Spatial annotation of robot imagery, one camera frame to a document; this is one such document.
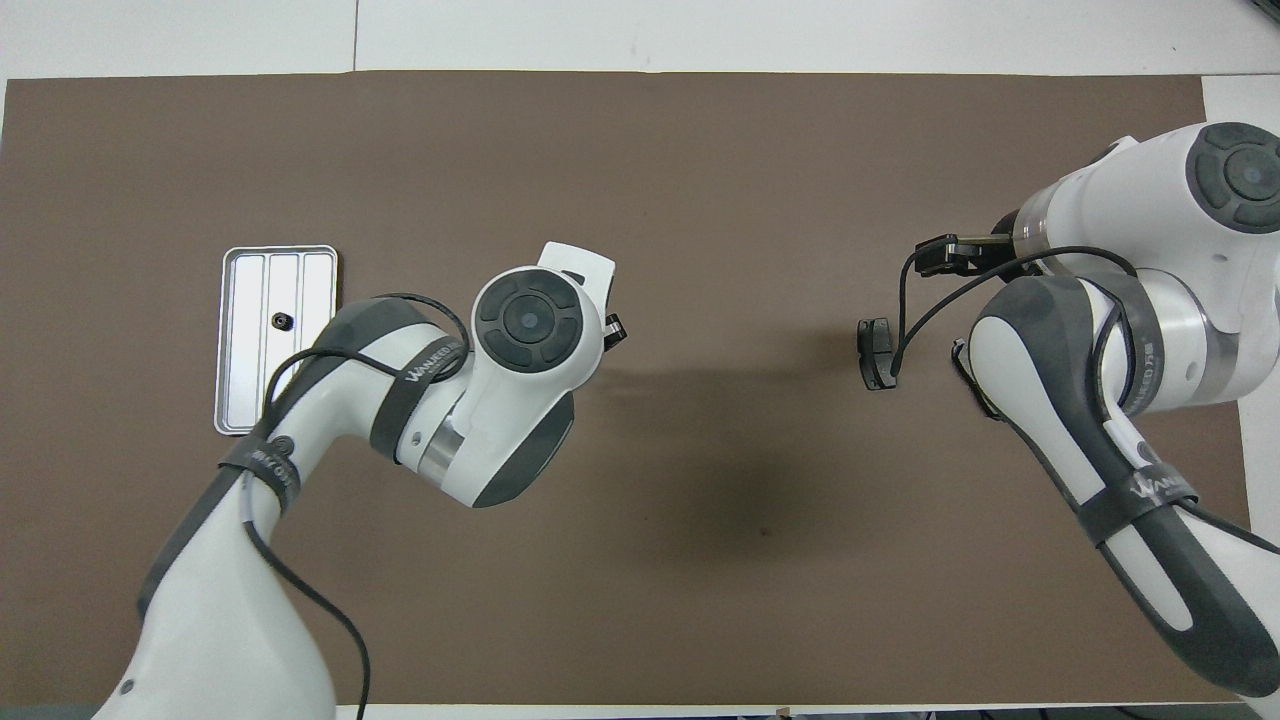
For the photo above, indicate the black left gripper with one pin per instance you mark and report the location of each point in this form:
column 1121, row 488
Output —
column 614, row 332

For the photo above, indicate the rectangular dark brake pad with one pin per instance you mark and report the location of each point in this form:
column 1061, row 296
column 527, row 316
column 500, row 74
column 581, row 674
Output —
column 877, row 355

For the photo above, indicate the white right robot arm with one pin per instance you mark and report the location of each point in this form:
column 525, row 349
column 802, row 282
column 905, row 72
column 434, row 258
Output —
column 1100, row 200

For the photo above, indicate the silver metal tray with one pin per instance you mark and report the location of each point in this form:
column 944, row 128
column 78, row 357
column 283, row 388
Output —
column 245, row 330

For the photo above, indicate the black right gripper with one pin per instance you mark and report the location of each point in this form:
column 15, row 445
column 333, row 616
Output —
column 985, row 253

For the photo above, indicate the curved dark brake pad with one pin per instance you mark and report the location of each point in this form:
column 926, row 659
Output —
column 960, row 362

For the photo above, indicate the brown table mat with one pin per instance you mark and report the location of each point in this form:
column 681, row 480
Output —
column 700, row 150

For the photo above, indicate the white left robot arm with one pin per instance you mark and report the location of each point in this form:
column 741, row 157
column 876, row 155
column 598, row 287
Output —
column 230, row 620

